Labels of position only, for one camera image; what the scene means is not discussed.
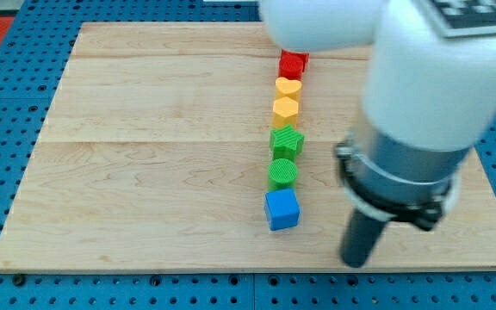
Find red block behind cylinder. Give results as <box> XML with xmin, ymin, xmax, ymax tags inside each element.
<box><xmin>281</xmin><ymin>49</ymin><xmax>310</xmax><ymax>71</ymax></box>

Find green star block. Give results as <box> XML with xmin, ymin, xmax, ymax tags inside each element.
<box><xmin>270</xmin><ymin>125</ymin><xmax>305</xmax><ymax>162</ymax></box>

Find yellow heart block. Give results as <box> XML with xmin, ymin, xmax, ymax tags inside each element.
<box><xmin>275</xmin><ymin>77</ymin><xmax>302</xmax><ymax>102</ymax></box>

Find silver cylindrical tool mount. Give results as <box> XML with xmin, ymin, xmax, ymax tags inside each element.
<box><xmin>336</xmin><ymin>111</ymin><xmax>469</xmax><ymax>232</ymax></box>

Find light wooden board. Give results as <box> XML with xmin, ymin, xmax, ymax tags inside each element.
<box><xmin>0</xmin><ymin>21</ymin><xmax>496</xmax><ymax>275</ymax></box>

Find black cylindrical pointer rod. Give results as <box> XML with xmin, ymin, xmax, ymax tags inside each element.
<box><xmin>339</xmin><ymin>209</ymin><xmax>388</xmax><ymax>268</ymax></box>

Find checkered marker tag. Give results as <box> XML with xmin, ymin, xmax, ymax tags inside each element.
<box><xmin>414</xmin><ymin>0</ymin><xmax>496</xmax><ymax>38</ymax></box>

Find green cylinder block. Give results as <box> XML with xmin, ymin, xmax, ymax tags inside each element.
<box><xmin>268</xmin><ymin>158</ymin><xmax>298</xmax><ymax>191</ymax></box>

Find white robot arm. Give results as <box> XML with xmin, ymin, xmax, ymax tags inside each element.
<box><xmin>259</xmin><ymin>0</ymin><xmax>496</xmax><ymax>268</ymax></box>

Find blue cube block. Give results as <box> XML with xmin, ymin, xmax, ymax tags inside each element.
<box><xmin>264</xmin><ymin>188</ymin><xmax>301</xmax><ymax>231</ymax></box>

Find yellow hexagon block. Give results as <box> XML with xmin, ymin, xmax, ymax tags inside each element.
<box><xmin>272</xmin><ymin>96</ymin><xmax>299</xmax><ymax>129</ymax></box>

